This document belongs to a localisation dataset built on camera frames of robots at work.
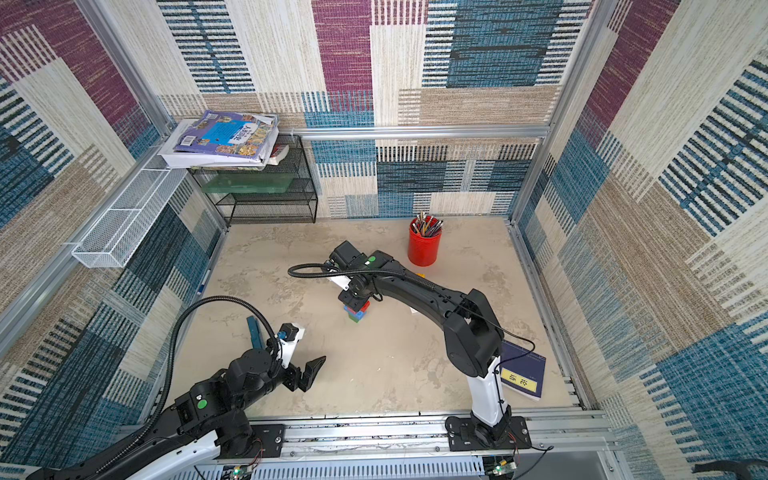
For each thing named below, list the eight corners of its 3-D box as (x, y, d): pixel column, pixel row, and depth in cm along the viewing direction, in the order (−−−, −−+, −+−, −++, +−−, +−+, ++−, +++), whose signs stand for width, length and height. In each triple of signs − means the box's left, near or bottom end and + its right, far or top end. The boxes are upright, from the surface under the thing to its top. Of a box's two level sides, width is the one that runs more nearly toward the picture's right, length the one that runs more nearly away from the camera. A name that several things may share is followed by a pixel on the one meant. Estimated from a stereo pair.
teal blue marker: (256, 352, 90) (252, 348, 87) (249, 322, 96) (245, 317, 93) (266, 348, 91) (262, 343, 88) (258, 318, 97) (255, 313, 94)
